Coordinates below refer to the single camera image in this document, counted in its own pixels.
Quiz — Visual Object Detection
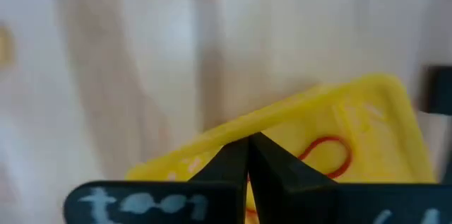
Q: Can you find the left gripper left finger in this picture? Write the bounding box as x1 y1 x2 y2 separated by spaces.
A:
63 135 250 224

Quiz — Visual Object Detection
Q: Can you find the black aluminium table frame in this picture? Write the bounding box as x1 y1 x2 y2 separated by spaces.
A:
419 64 452 116

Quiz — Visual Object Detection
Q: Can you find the red rubber band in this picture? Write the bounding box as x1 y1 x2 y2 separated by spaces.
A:
245 135 353 224

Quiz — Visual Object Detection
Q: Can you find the yellow plastic mesh bin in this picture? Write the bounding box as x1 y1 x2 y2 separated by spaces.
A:
125 72 437 224

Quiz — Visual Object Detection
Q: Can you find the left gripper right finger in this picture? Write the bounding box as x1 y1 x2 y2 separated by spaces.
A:
248 131 452 224

